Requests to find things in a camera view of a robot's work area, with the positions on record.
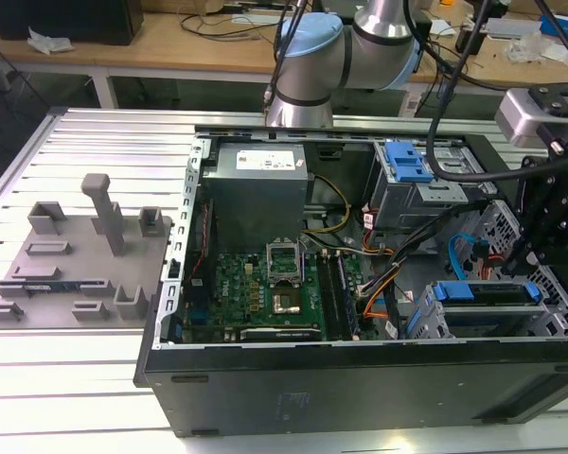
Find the grey optical drive cage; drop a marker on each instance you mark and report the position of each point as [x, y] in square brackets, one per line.
[421, 203]

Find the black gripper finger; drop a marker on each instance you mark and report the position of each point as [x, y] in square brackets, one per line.
[525, 189]
[532, 227]

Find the black graphics card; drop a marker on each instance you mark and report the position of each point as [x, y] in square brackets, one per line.
[279, 334]

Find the grey parts rack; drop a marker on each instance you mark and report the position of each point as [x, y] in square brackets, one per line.
[76, 265]

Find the large black box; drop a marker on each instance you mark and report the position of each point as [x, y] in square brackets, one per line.
[61, 19]

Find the CPU socket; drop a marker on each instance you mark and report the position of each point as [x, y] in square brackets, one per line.
[286, 302]

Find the black open PC case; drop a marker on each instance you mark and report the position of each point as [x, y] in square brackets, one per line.
[341, 388]

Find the black RAM slot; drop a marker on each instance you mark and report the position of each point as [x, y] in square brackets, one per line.
[329, 293]
[348, 293]

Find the crumpled white plastic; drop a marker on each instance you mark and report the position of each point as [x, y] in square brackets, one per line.
[49, 41]

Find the grey power supply unit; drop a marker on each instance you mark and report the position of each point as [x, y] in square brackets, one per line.
[255, 203]

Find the green RAM stick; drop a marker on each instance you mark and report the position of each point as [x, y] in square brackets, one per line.
[52, 286]

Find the green motherboard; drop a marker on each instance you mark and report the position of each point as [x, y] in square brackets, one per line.
[246, 293]

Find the hard disk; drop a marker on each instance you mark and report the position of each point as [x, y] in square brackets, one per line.
[483, 295]

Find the small black box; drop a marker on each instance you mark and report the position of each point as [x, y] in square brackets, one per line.
[468, 42]

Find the wooden desk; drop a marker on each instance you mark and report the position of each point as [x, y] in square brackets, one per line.
[170, 52]

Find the white paper sheet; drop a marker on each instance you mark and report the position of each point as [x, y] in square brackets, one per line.
[441, 27]

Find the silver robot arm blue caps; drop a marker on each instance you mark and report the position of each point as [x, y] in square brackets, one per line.
[312, 66]

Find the blue cardboard box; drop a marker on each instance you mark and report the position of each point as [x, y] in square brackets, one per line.
[551, 23]

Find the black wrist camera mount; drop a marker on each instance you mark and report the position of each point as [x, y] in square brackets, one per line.
[563, 101]

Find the clear plastic bag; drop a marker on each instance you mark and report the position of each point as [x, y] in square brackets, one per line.
[527, 49]

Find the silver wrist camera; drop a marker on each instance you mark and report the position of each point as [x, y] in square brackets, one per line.
[518, 118]

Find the grey metal disk bay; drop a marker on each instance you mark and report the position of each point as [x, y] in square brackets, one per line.
[497, 222]

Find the blue drive cage latch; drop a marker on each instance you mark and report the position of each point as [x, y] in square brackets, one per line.
[407, 163]

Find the flat grey device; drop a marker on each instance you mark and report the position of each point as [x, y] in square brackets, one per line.
[511, 28]

